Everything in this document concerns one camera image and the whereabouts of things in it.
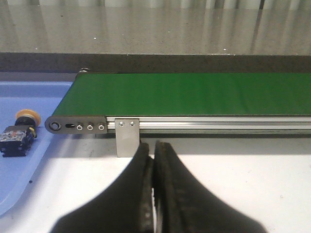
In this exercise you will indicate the black conveyor end plate left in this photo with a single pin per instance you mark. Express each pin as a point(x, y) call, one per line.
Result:
point(76, 124)

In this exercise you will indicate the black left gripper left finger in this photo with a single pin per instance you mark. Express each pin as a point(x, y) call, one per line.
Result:
point(124, 207)

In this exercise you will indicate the steel conveyor support bracket left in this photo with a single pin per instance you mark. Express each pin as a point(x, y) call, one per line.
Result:
point(127, 136)

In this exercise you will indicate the green conveyor belt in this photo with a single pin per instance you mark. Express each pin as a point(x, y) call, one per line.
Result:
point(187, 94)

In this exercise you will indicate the aluminium conveyor side rail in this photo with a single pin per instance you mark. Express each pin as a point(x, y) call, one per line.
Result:
point(214, 124)

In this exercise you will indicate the yellow mushroom push button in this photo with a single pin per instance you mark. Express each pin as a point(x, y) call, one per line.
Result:
point(17, 139)

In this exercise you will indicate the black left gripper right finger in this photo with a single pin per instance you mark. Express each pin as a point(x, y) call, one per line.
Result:
point(184, 205)

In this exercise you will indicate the grey pleated curtain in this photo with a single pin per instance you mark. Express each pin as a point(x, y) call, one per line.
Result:
point(183, 4)

